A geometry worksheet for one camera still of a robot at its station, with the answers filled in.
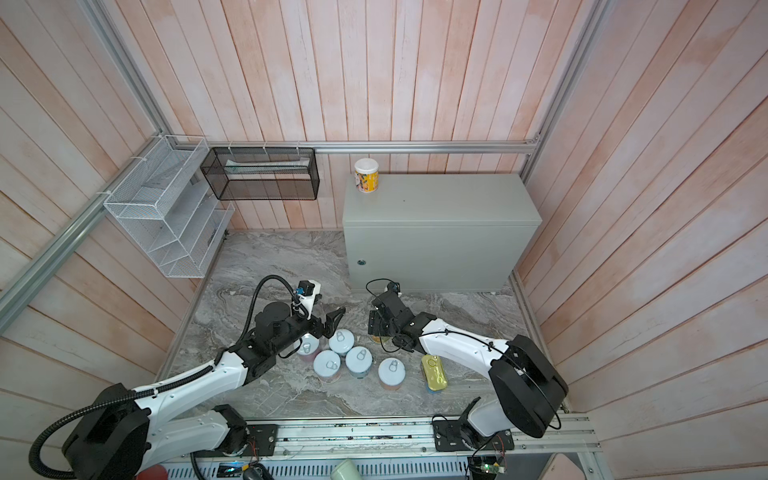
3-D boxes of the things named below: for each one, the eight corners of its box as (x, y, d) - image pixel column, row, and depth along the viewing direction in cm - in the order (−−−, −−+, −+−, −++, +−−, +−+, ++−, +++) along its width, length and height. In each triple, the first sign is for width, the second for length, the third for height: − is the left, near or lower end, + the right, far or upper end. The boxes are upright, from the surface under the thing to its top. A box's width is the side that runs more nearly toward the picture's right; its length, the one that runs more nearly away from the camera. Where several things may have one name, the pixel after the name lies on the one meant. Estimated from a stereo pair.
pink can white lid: (315, 379, 84) (311, 373, 80) (318, 357, 88) (315, 350, 84) (339, 379, 84) (337, 373, 80) (341, 357, 88) (339, 350, 84)
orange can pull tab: (378, 390, 83) (378, 384, 78) (378, 364, 87) (378, 357, 83) (404, 390, 83) (406, 384, 78) (403, 364, 87) (404, 357, 83)
